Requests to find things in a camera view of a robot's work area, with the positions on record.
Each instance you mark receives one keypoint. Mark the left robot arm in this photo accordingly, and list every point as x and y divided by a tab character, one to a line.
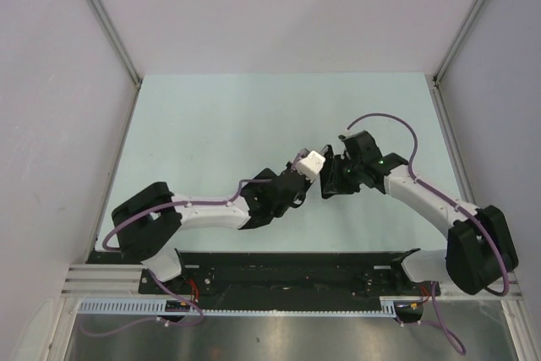
146	223

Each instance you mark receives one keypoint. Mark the right aluminium frame post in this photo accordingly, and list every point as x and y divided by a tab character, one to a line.
454	48

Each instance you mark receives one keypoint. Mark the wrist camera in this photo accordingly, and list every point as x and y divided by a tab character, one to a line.
360	147
308	163

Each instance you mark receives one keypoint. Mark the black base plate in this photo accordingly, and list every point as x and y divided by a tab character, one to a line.
306	278

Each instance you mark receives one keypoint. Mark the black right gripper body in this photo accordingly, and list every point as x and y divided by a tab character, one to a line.
347	175

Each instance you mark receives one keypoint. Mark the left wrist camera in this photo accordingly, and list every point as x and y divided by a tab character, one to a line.
308	163

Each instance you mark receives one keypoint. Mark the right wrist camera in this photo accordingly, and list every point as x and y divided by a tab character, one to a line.
360	147

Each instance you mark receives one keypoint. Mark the white cable duct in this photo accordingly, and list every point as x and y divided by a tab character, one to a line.
372	307

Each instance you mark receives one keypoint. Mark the aluminium frame post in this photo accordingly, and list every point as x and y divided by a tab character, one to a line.
454	48
109	29

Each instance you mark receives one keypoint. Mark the left aluminium frame post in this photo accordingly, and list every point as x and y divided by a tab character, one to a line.
109	29

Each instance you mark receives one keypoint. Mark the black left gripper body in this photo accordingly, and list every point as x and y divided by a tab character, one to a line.
278	211

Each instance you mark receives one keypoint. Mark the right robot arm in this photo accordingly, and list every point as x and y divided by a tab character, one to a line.
478	250

